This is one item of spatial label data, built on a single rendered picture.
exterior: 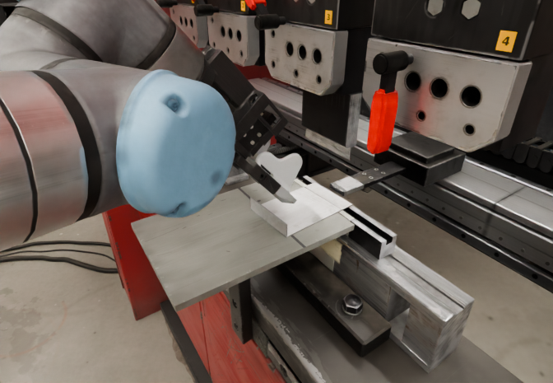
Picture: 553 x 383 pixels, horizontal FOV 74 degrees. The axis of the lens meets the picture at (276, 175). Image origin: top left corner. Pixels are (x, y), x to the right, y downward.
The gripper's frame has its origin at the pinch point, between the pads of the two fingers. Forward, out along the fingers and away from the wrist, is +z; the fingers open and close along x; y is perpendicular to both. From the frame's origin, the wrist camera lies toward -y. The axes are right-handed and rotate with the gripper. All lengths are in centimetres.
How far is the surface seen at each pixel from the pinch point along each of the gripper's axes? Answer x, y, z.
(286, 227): -4.6, -2.6, 1.7
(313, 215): -2.8, 1.1, 6.8
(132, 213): 87, -38, 36
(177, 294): -6.0, -15.8, -7.1
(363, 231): -9.0, 3.8, 9.7
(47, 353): 91, -104, 50
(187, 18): 41.4, 16.4, -10.1
